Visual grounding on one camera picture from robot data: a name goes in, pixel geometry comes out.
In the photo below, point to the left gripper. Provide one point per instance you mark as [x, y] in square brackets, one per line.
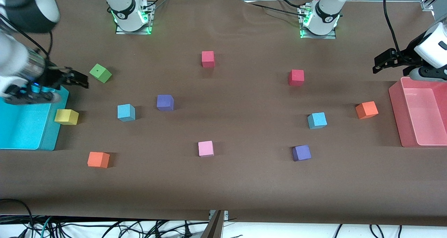
[406, 56]

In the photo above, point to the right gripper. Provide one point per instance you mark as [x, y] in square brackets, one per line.
[52, 78]

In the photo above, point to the light blue foam block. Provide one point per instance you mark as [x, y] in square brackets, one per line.
[317, 120]
[125, 112]

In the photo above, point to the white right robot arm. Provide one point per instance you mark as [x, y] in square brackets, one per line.
[14, 56]

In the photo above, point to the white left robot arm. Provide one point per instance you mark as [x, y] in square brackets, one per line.
[326, 11]

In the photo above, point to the green foam block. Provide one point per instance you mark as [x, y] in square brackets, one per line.
[100, 73]

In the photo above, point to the yellow foam block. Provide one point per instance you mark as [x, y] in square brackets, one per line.
[66, 117]

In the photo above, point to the orange foam block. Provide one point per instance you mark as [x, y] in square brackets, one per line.
[366, 110]
[98, 159]

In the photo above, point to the pink plastic bin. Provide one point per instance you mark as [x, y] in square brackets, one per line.
[422, 116]

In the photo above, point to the cyan plastic bin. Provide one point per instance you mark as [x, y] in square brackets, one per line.
[24, 129]

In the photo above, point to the purple foam block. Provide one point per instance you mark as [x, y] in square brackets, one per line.
[301, 153]
[165, 102]

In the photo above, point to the red foam block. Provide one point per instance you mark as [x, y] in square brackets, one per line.
[207, 58]
[296, 77]

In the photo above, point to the pink foam block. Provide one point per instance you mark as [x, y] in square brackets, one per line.
[206, 148]

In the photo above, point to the brown table cover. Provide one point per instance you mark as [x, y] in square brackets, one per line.
[244, 182]

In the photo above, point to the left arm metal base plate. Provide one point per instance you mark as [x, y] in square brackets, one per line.
[314, 37]

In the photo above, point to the silver metal bracket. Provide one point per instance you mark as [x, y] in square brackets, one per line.
[226, 214]

